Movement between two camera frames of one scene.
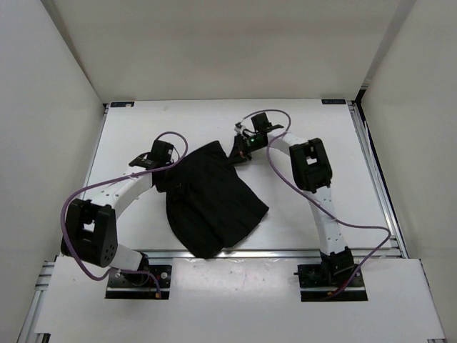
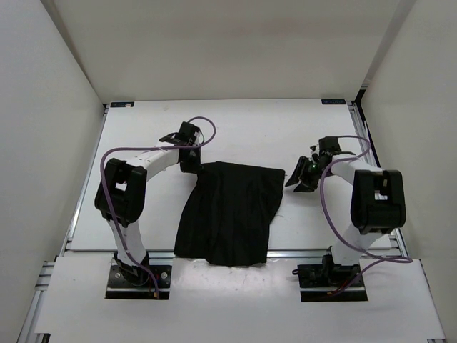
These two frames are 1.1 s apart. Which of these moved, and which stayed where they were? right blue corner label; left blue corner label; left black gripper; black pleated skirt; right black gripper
Moved: black pleated skirt; right black gripper; left black gripper
Stayed: left blue corner label; right blue corner label
